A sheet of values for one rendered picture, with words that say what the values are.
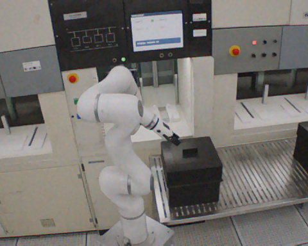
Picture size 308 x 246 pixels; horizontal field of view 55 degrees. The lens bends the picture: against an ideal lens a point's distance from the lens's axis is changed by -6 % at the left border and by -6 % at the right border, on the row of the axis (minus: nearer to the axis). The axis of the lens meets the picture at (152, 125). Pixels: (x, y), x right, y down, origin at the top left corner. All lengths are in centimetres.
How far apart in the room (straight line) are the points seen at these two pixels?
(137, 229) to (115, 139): 52
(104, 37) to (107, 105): 80
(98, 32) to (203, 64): 62
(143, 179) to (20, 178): 124
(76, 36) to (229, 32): 86
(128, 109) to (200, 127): 105
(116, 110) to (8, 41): 102
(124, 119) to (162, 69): 182
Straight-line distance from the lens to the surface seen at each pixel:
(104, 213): 246
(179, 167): 157
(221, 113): 206
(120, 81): 112
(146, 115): 148
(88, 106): 105
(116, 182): 130
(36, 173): 226
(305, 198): 188
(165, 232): 160
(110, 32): 177
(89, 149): 209
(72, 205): 242
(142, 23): 176
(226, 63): 192
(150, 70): 281
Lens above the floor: 198
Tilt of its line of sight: 30 degrees down
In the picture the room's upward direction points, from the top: 4 degrees counter-clockwise
